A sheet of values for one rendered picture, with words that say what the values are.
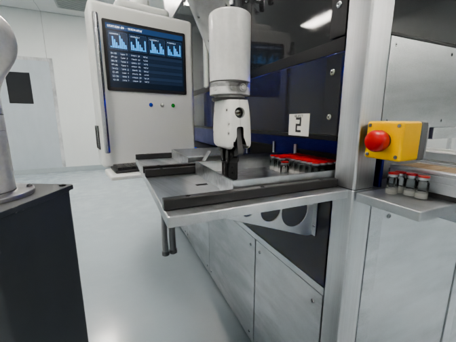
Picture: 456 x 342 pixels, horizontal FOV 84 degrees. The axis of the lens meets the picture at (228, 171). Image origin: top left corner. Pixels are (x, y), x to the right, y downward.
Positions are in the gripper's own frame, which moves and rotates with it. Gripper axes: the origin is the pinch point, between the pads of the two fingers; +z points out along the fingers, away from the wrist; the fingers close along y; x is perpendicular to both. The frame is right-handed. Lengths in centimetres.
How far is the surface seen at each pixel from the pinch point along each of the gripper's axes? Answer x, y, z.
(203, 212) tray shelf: 9.9, -10.8, 4.4
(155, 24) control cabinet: 0, 90, -58
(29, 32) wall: 148, 544, -166
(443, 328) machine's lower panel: -75, -12, 59
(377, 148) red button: -20.7, -19.2, -6.0
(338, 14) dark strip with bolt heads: -24.5, -3.8, -33.8
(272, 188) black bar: -5.9, -8.2, 2.8
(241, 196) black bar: 1.1, -8.1, 3.5
